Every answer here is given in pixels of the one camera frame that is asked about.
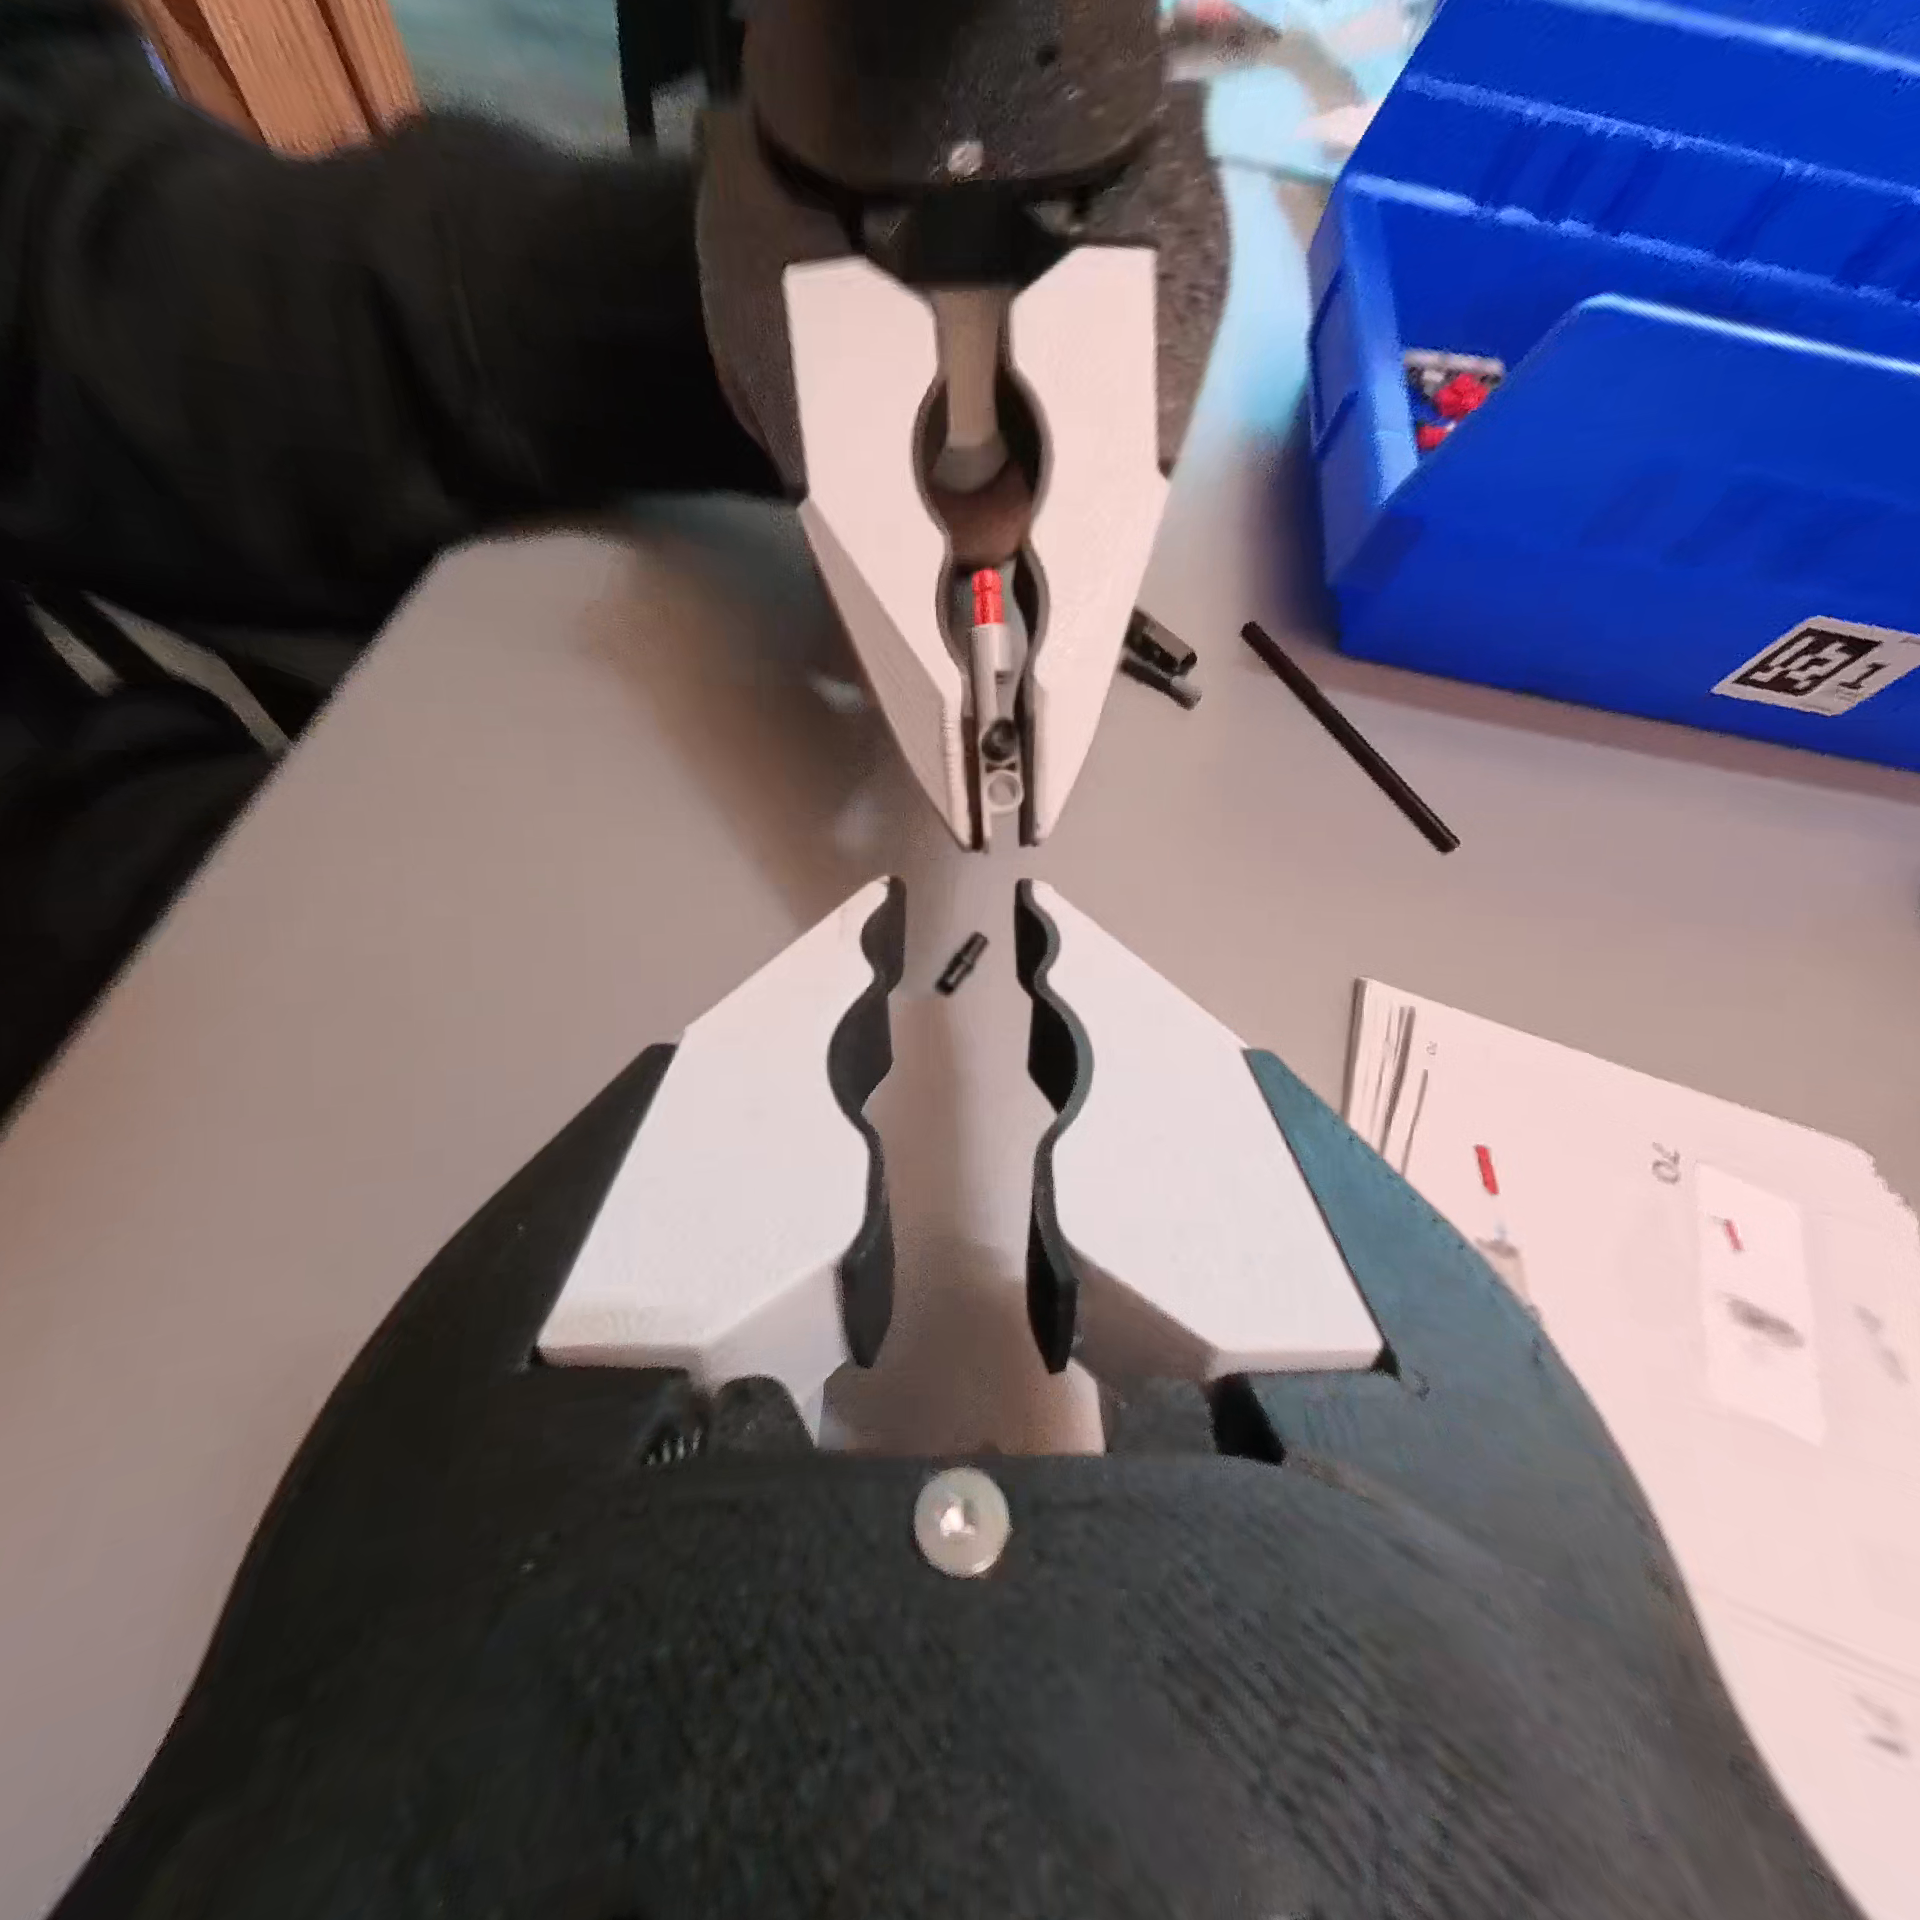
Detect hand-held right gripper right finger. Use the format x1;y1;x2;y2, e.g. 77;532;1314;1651
1015;877;1385;1448

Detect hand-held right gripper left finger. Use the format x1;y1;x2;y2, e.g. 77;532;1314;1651
534;877;908;1448

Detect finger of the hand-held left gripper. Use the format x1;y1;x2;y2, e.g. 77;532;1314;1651
1015;244;1176;844
781;251;986;854

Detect grey toy beam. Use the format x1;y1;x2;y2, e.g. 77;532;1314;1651
962;608;1037;824

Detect long black toy axle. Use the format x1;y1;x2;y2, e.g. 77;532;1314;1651
1239;623;1460;857

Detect red toy pieces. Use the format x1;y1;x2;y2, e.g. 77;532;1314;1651
1403;350;1508;455

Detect white instruction booklet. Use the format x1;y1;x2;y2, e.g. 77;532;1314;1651
1340;977;1920;1920

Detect blue plastic parts bin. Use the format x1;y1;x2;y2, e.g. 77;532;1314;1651
1300;0;1920;776

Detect wooden furniture leg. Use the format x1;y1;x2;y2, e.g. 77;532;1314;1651
126;0;425;162

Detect white printed tag sticker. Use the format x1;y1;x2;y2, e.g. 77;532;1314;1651
1711;613;1920;727

